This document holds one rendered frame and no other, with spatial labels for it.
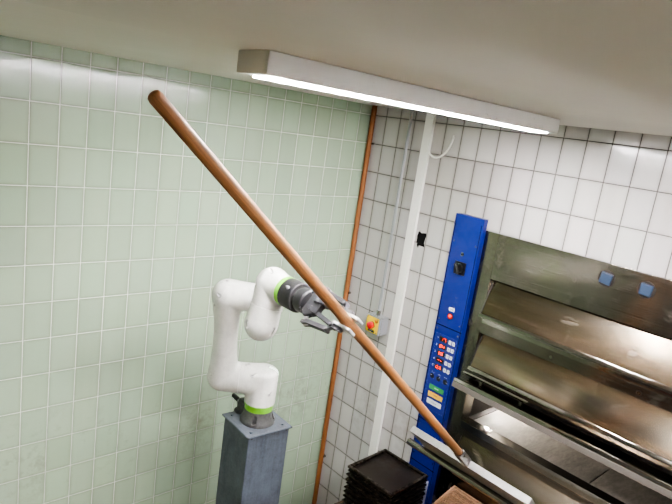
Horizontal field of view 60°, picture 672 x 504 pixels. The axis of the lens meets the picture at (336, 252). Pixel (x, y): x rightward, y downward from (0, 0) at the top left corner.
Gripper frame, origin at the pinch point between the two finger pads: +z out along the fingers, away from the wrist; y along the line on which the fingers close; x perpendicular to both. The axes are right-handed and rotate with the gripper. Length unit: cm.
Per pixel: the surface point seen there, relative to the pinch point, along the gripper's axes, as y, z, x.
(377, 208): -88, -109, -87
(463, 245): -82, -48, -87
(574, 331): -68, 10, -103
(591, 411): -46, 25, -121
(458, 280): -69, -47, -98
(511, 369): -48, -13, -121
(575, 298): -78, 7, -94
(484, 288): -71, -35, -101
